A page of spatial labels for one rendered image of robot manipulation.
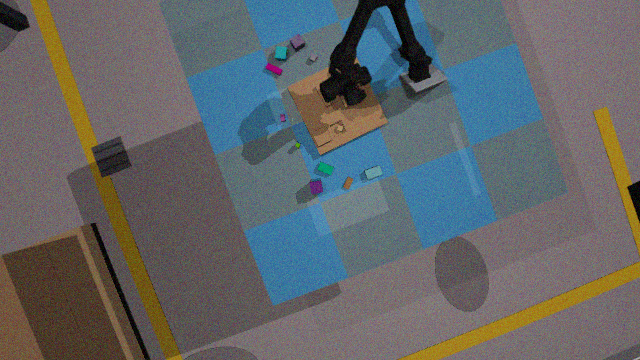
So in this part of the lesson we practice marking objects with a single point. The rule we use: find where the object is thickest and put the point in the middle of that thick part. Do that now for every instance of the small orange flat tile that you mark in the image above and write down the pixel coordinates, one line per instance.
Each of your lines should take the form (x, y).
(348, 183)

